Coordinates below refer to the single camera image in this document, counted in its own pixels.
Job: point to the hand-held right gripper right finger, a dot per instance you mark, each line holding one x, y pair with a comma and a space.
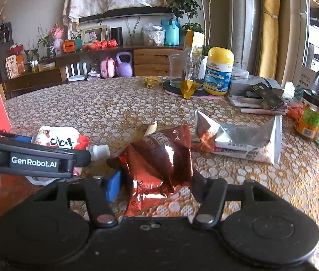
207, 189

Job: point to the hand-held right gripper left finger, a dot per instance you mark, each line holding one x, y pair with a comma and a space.
113, 185

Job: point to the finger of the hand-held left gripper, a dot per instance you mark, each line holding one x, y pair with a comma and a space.
23, 139

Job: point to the white red drink pouch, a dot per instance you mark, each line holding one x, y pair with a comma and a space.
60, 137

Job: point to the copper brown foil packet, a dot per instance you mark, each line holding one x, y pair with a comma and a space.
153, 163

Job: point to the silver white foil packet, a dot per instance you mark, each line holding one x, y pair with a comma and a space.
247, 144

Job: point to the cream small tube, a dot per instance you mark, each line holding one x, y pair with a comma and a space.
151, 128

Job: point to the white router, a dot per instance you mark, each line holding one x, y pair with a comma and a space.
76, 73

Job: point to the dark wooden shelf unit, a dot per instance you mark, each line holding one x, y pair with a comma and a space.
2, 50

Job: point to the pink notebook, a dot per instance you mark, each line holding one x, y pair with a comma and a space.
261, 111

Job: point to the round dark table mat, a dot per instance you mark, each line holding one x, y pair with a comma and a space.
173, 91

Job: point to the pink flower doll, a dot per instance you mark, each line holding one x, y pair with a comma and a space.
57, 35

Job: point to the yellow crumpled wrapper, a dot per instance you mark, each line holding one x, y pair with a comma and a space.
151, 82

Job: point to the pink kettlebell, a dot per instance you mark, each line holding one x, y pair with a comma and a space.
108, 68

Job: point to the black card booklet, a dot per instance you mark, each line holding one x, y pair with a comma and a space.
268, 96

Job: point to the red wrapped apple ornament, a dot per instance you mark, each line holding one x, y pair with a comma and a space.
85, 46
113, 43
96, 45
104, 44

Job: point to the yellow white supplement bottle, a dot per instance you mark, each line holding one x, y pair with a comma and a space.
218, 73

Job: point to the clear plastic storage box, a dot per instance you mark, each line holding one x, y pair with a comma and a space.
240, 74

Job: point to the purple kettlebell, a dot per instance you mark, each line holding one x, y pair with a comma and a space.
124, 66

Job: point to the clear drinking glass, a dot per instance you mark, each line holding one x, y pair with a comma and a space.
176, 72

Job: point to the framed photo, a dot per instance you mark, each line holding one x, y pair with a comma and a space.
93, 35

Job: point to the glass jar with black lid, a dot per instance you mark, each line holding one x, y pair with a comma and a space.
312, 115

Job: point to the yellow clear snack bag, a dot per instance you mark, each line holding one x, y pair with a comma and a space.
193, 62

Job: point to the wooden cabinet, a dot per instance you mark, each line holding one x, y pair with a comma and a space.
151, 59

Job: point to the black speaker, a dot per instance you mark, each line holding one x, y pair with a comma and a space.
116, 36

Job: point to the white labelled box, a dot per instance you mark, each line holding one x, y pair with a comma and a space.
307, 79

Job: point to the clear plastic bag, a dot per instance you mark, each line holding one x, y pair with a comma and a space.
153, 35

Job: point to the teal plastic container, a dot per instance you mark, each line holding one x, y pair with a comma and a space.
170, 34

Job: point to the yellow curtain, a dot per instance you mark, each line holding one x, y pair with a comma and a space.
271, 28

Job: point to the grey standing air conditioner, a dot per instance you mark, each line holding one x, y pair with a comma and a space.
247, 19

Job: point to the green potted tree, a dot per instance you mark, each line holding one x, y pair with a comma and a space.
189, 5

